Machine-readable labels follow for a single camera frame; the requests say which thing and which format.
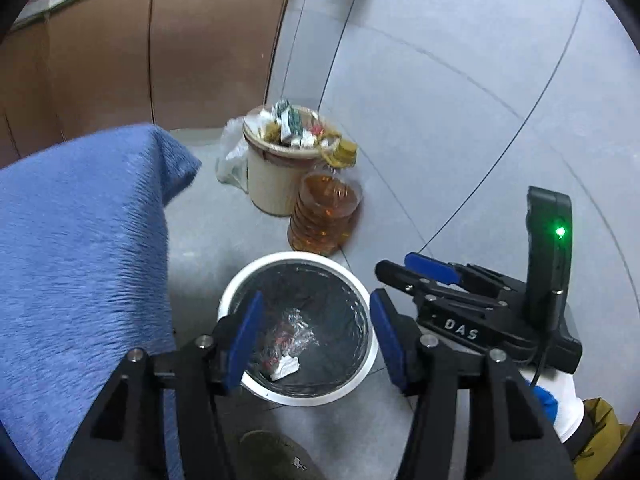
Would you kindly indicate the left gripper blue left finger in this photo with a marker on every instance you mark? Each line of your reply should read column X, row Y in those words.
column 235, row 337

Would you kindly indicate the blue gloved right hand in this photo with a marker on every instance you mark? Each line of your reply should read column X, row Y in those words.
column 547, row 401

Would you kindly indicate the brown kitchen cabinets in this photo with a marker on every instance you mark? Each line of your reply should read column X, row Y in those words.
column 97, row 64

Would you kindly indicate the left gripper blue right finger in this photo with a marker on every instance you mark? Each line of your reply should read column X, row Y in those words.
column 397, row 336

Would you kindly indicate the white paper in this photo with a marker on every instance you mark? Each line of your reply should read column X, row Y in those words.
column 287, row 366

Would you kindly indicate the blue fuzzy table cloth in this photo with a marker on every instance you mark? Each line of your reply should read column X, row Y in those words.
column 84, row 272

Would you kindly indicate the clear plastic wrapper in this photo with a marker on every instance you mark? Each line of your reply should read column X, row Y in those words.
column 290, row 336

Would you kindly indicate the white round trash bin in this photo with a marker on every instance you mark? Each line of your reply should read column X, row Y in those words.
column 335, row 304

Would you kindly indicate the beige full trash bin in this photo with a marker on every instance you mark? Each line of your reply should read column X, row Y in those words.
column 284, row 142

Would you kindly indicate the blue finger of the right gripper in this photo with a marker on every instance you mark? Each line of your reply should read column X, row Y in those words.
column 400, row 278
column 431, row 268

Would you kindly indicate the white plastic bag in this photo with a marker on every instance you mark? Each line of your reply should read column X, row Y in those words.
column 232, row 161

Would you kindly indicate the amber oil bottle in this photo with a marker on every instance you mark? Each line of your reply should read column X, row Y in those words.
column 328, row 201

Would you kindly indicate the dark shoe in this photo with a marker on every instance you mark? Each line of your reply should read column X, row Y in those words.
column 268, row 455

